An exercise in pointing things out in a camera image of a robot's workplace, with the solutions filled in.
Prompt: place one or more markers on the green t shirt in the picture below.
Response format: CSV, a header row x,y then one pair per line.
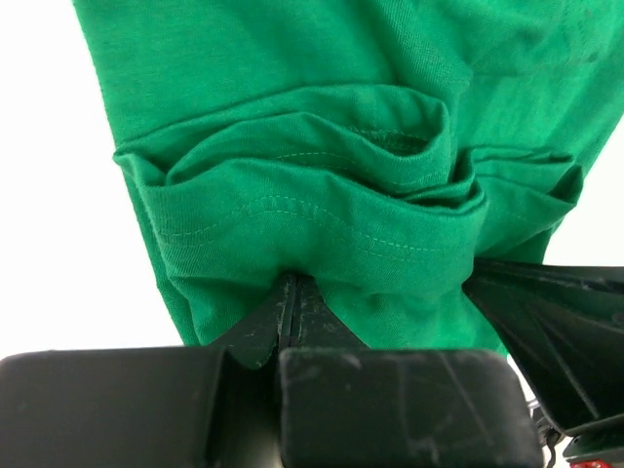
x,y
379,147

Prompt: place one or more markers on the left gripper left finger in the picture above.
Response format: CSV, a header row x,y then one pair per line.
x,y
198,406

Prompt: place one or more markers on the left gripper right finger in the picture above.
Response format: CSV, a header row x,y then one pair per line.
x,y
345,405

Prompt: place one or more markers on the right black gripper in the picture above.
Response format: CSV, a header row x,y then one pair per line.
x,y
563,327

